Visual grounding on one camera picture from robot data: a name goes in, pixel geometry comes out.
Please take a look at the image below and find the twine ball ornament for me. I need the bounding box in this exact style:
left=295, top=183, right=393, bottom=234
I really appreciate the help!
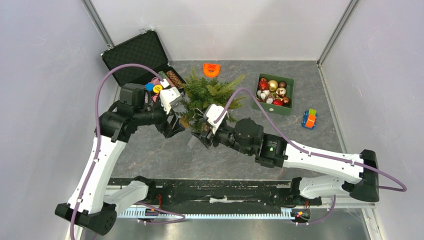
left=179, top=116, right=191, bottom=129

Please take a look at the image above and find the clear battery box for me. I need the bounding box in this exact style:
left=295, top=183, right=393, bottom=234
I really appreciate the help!
left=187, top=135, right=198, bottom=149

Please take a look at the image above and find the small green christmas tree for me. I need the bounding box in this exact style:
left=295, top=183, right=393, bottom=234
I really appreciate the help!
left=180, top=68, right=246, bottom=132

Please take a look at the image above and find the green ornament box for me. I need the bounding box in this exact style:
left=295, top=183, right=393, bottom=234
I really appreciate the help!
left=253, top=73, right=295, bottom=116

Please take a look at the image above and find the blue orange toy car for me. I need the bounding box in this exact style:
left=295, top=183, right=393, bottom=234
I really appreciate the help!
left=301, top=108, right=318, bottom=130

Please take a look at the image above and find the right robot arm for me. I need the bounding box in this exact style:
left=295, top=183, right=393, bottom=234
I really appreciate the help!
left=193, top=118, right=380, bottom=204

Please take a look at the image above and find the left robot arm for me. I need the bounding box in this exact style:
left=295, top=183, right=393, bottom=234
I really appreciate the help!
left=55, top=83, right=182, bottom=236

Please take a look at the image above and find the yellow big blind button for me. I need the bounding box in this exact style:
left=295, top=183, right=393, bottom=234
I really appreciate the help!
left=152, top=84, right=163, bottom=94

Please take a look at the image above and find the blue dealer button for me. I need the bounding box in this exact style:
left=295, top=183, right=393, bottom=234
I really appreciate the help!
left=145, top=82, right=155, bottom=91

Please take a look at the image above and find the red glitter bauble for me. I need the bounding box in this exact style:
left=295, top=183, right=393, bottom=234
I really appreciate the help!
left=258, top=79, right=269, bottom=91

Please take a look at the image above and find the orange plastic piece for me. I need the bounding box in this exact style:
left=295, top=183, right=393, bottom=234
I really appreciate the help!
left=202, top=63, right=221, bottom=78

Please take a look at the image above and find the gold bauble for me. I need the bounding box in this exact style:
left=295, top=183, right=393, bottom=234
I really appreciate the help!
left=267, top=79, right=279, bottom=92

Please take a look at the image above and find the black poker chip case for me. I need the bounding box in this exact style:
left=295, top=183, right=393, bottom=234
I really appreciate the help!
left=100, top=29, right=185, bottom=101

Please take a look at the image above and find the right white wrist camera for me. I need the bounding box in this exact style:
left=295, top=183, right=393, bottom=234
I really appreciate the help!
left=204, top=104, right=228, bottom=135

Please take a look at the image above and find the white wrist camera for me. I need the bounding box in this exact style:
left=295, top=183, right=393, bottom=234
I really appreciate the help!
left=159, top=87, right=182, bottom=115
left=204, top=104, right=228, bottom=135

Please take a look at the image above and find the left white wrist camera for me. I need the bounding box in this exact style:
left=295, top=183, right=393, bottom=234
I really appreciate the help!
left=159, top=87, right=182, bottom=115

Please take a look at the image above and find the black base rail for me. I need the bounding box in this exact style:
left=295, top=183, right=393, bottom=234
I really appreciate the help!
left=107, top=177, right=322, bottom=216

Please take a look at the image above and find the aluminium corner frame post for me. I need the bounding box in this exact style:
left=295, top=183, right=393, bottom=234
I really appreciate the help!
left=81, top=0, right=114, bottom=49

